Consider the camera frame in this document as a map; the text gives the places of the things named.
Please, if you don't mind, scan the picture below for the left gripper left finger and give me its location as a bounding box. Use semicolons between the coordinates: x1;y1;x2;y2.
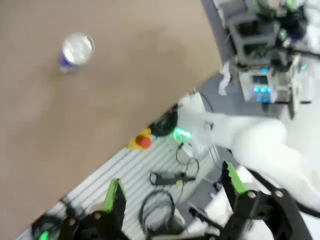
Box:
59;177;131;240

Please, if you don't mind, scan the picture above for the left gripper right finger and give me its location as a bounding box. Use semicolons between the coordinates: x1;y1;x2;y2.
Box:
220;160;314;240

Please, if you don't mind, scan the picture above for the yellow red emergency stop button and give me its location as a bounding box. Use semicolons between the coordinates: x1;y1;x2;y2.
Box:
128;128;153;152

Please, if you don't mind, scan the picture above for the control box with cyan lights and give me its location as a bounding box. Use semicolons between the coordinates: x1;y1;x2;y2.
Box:
238;65;276;104

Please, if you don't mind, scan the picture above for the white hanging cloth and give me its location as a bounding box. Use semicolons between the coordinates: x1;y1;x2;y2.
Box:
217;61;236;97

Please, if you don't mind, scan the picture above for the blue drink can silver top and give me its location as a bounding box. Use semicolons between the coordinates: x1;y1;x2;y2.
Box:
57;31;96;75

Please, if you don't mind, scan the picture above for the grey equipment rack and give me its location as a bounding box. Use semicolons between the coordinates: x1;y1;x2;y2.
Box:
225;0;314;120

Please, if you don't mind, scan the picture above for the black looped cable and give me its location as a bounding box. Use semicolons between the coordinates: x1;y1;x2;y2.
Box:
138;189;177;234

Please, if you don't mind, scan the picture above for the black handheld switch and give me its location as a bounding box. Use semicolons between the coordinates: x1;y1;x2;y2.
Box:
149;171;197;187

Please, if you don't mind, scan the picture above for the black coiled cable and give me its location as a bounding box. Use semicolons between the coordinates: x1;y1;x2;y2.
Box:
149;104;180;138

